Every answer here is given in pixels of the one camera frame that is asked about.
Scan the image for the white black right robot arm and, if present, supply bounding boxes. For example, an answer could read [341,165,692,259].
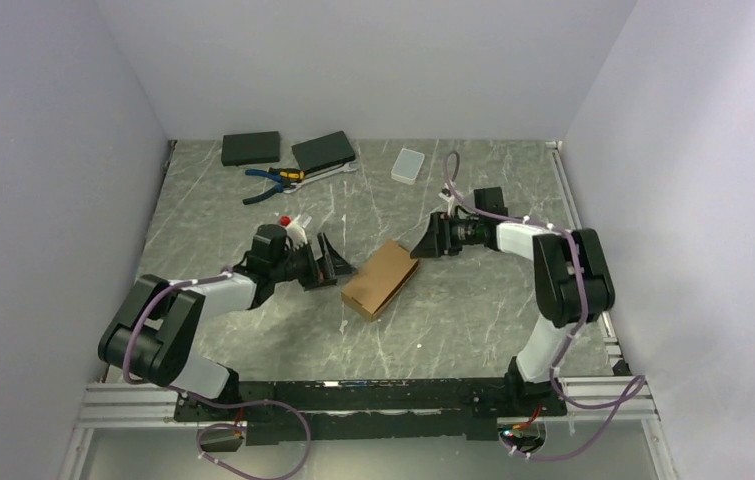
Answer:
[410,187,615,415]

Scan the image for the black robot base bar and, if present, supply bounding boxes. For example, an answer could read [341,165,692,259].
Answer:
[174,373,566,446]

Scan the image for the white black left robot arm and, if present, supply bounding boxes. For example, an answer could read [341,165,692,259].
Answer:
[97,223,356,420]

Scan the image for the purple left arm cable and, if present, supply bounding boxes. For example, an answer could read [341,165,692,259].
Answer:
[121,267,313,480]

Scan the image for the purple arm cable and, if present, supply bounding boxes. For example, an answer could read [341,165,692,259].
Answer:
[121,267,313,480]
[443,150,649,464]

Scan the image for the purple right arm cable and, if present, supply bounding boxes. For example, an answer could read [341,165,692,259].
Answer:
[443,150,649,464]

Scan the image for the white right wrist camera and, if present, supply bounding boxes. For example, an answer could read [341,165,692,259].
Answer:
[438,187,454,204]

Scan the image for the brown cardboard paper box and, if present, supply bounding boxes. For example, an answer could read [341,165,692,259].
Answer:
[341,240,419,322]

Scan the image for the black flat box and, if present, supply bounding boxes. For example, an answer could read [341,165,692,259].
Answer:
[221,131,281,167]
[291,131,356,174]

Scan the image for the aluminium frame rail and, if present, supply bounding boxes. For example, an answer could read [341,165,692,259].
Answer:
[60,318,677,479]

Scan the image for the translucent white plastic container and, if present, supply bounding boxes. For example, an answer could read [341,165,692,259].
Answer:
[390,148,426,185]

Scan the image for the black flat box left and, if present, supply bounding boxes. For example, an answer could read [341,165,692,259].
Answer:
[221,131,281,167]

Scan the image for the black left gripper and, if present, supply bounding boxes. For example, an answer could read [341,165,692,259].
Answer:
[271,232,357,291]

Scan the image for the blue handled pliers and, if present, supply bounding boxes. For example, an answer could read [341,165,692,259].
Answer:
[242,169,296,205]

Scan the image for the black flat box right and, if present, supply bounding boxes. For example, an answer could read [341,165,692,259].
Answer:
[291,131,356,174]

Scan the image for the silver wrench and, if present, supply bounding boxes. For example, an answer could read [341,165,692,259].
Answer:
[283,161,359,194]

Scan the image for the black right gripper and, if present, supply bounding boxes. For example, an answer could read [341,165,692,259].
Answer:
[410,211,485,258]

